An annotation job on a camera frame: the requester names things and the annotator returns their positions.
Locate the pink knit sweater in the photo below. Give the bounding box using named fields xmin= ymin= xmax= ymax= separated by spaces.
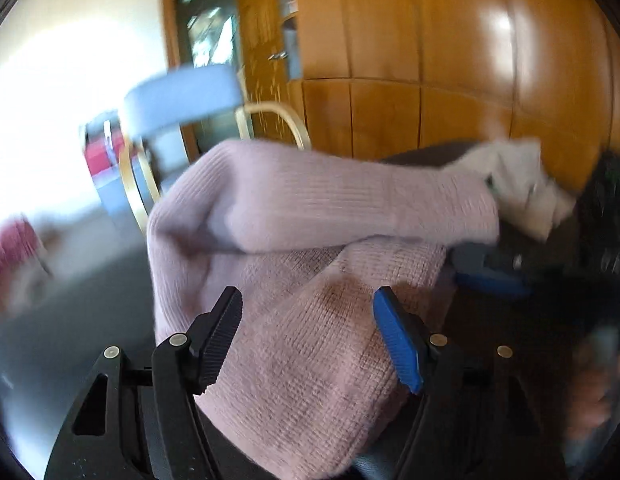
xmin=146 ymin=140 xmax=499 ymax=479

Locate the person's hand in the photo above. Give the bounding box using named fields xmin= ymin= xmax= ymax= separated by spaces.
xmin=564 ymin=341 xmax=620 ymax=463

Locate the wooden wardrobe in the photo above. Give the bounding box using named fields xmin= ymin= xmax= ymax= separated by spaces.
xmin=296 ymin=0 xmax=620 ymax=190

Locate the pink ruffled bedding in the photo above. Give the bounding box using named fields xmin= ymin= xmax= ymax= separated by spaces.
xmin=0 ymin=218 xmax=52 ymax=318

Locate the grey plastic bin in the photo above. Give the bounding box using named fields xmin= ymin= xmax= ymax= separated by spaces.
xmin=93 ymin=168 xmax=134 ymax=222

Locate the red storage box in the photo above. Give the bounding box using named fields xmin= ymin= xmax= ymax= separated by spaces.
xmin=83 ymin=130 xmax=124 ymax=177

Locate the grey chair with wooden arms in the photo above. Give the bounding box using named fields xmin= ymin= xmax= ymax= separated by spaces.
xmin=118 ymin=64 xmax=312 ymax=231

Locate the wooden door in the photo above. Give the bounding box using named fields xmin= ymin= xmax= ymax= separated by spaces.
xmin=236 ymin=0 xmax=304 ymax=117

